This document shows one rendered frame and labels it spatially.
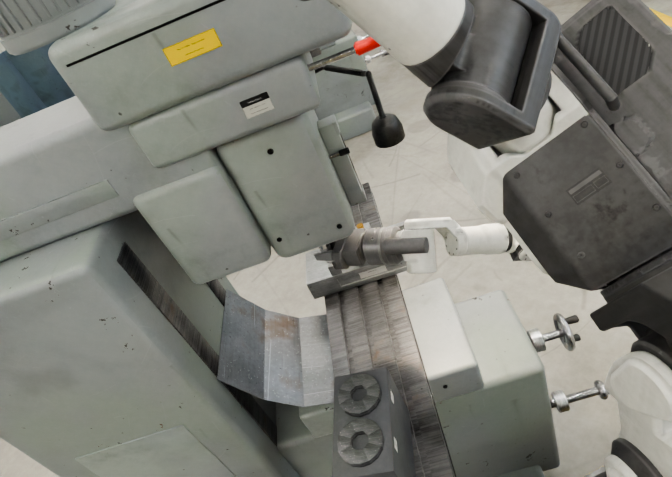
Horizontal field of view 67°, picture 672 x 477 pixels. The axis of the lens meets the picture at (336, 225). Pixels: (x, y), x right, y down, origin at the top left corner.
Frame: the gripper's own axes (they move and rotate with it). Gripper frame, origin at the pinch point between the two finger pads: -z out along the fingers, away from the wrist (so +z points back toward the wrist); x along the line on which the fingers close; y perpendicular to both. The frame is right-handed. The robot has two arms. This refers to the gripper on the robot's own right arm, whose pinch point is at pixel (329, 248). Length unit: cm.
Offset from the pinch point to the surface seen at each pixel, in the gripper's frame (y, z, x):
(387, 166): 122, -76, -210
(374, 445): 10.8, 19.7, 41.6
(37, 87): 53, -648, -414
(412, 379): 30.7, 16.1, 15.7
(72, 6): -69, -13, 14
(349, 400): 10.7, 12.0, 33.4
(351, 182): -16.9, 11.3, -3.0
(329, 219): -15.2, 8.7, 7.1
